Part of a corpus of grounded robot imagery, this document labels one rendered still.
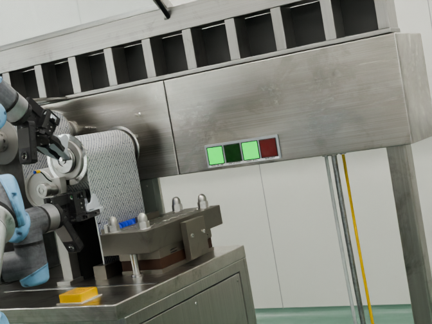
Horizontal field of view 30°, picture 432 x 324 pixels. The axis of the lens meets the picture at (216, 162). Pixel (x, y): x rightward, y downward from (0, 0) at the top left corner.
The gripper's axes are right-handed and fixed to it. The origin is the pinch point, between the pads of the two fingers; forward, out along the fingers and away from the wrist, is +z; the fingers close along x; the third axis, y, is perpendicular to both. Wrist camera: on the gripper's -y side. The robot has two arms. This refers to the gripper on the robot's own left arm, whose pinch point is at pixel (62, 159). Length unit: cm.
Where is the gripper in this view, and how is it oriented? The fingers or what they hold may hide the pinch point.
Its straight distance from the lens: 230.2
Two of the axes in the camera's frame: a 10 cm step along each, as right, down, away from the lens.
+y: 1.9, -8.4, 5.1
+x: -8.5, 1.2, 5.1
